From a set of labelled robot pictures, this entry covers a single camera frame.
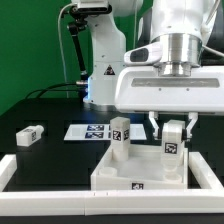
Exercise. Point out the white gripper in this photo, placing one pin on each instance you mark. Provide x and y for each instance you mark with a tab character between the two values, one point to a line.
140	89

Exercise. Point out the white square table top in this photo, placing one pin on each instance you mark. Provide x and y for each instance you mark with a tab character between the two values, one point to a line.
142	171

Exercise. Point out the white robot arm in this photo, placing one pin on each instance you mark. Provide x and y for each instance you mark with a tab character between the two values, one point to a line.
177	66

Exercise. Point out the white U-shaped border fence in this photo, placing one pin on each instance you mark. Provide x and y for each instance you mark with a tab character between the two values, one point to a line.
53	203

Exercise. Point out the white fiducial marker plate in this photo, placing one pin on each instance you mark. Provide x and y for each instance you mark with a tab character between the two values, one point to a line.
89	132

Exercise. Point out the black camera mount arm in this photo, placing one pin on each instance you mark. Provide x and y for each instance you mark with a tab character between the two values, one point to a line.
75	27

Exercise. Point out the white camera box top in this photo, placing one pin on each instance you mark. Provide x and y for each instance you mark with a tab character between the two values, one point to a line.
93	6

